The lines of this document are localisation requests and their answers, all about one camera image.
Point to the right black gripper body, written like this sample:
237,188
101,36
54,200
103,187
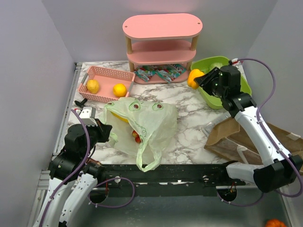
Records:
210,83

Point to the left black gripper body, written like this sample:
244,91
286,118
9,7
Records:
97,134

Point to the red lychee bunch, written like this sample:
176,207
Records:
136,137

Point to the avocado print plastic bag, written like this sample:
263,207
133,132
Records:
155,122

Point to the green cabbage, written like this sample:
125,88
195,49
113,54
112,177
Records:
215,65

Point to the yellow banana bunch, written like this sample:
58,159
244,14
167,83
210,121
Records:
119,117

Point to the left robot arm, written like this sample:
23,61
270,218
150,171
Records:
71,179

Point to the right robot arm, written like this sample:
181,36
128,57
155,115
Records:
279,167

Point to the brown paper bag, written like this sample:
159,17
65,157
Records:
229,141

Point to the orange fruit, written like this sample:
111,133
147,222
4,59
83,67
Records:
119,90

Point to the clear plastic container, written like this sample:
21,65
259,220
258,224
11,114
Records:
208,127

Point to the yellow lemon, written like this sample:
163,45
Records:
92,86

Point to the pink perforated basket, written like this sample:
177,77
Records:
107,79

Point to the pink three-tier shelf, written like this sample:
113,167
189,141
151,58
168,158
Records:
160,39

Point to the cherry mint candy packet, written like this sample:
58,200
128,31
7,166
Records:
145,72

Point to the orange pumpkin toy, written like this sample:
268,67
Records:
275,223

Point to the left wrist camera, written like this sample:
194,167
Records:
87,114

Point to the black T-handle tool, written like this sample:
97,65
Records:
81,104

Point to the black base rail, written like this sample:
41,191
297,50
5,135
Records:
168,180

